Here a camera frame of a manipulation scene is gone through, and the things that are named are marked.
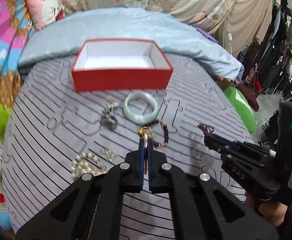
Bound purple crystal bow brooch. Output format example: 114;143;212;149
198;123;214;136

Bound pearl and crystal bracelet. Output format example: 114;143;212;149
70;152;106;179

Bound gold chain charm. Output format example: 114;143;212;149
101;148;120;163

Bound dark bead bracelet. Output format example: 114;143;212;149
145;118;170;148

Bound gold bangle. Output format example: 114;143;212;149
138;126;150;175

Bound pale green jade bangle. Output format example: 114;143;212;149
122;91;159;125

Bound silver wrist watch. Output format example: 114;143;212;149
100;99;119;130

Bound red jewelry box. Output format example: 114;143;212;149
71;38;173;92

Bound right hand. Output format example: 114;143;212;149
245;192;288;228

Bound grey striped cloth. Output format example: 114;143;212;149
2;54;251;230

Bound purple cloth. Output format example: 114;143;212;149
196;28;219;44

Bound light blue quilt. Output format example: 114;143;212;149
18;8;244;80

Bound pink cat pillow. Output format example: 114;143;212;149
25;0;64;30

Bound white cable with switch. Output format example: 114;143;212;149
226;4;235;55

